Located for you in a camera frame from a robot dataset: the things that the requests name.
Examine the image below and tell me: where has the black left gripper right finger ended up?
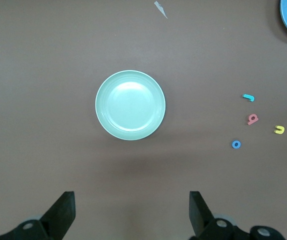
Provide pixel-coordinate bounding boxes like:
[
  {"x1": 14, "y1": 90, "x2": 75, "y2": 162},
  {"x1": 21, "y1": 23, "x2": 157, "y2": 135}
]
[{"x1": 189, "y1": 191, "x2": 251, "y2": 240}]

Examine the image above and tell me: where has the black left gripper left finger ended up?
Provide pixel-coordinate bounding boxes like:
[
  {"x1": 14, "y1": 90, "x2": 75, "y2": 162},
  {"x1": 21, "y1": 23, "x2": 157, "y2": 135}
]
[{"x1": 0, "y1": 191, "x2": 76, "y2": 240}]

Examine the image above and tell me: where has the brown table cover sheet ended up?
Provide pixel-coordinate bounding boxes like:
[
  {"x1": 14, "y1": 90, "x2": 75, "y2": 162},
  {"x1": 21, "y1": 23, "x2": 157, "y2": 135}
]
[{"x1": 0, "y1": 0, "x2": 287, "y2": 240}]

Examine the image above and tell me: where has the pale green plate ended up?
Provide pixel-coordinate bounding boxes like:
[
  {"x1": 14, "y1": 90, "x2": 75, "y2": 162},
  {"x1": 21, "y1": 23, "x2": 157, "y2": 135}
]
[{"x1": 95, "y1": 69, "x2": 167, "y2": 141}]

